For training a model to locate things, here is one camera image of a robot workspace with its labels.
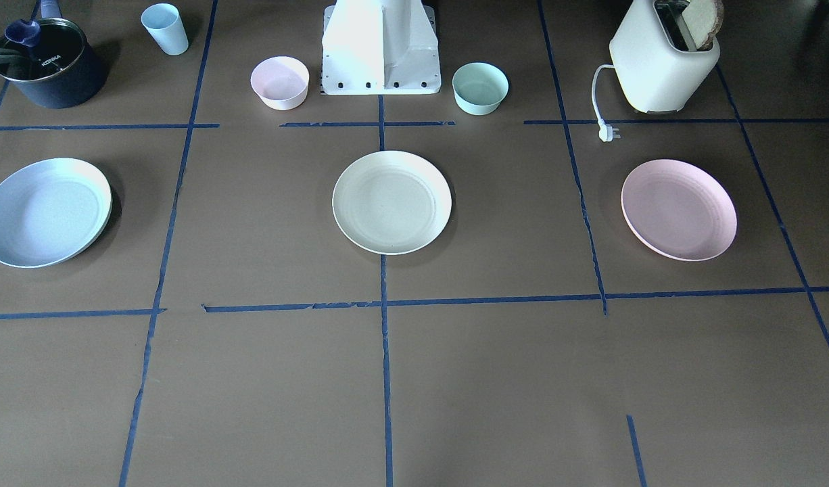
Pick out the pink bowl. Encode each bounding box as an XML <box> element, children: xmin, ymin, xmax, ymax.
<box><xmin>250</xmin><ymin>56</ymin><xmax>310</xmax><ymax>111</ymax></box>

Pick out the cream plate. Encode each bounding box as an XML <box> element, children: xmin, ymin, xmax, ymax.
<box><xmin>331</xmin><ymin>150</ymin><xmax>454</xmax><ymax>255</ymax></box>

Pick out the dark blue pot with lid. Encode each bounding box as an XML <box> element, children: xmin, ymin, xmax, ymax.
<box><xmin>0</xmin><ymin>1</ymin><xmax>108</xmax><ymax>109</ymax></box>

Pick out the mint green bowl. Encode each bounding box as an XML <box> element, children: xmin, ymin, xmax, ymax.
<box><xmin>452</xmin><ymin>62</ymin><xmax>510</xmax><ymax>115</ymax></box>

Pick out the white power cable with plug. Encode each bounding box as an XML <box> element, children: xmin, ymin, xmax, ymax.
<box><xmin>592</xmin><ymin>64</ymin><xmax>621</xmax><ymax>143</ymax></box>

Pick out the light blue plate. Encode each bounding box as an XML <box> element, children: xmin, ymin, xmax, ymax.
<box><xmin>0</xmin><ymin>158</ymin><xmax>114</xmax><ymax>269</ymax></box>

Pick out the white toaster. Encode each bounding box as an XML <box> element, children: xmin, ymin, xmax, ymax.
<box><xmin>609</xmin><ymin>1</ymin><xmax>721</xmax><ymax>114</ymax></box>

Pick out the light blue cup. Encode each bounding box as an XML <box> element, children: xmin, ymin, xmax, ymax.
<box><xmin>141</xmin><ymin>3</ymin><xmax>189</xmax><ymax>55</ymax></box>

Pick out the bread slice in toaster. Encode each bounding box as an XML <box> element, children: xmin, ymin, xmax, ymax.
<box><xmin>681</xmin><ymin>0</ymin><xmax>724</xmax><ymax>51</ymax></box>

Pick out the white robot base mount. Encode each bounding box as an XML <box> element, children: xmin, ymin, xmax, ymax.
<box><xmin>320</xmin><ymin>1</ymin><xmax>442</xmax><ymax>95</ymax></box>

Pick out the pink plate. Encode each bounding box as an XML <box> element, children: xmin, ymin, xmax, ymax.
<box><xmin>621</xmin><ymin>158</ymin><xmax>737</xmax><ymax>262</ymax></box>

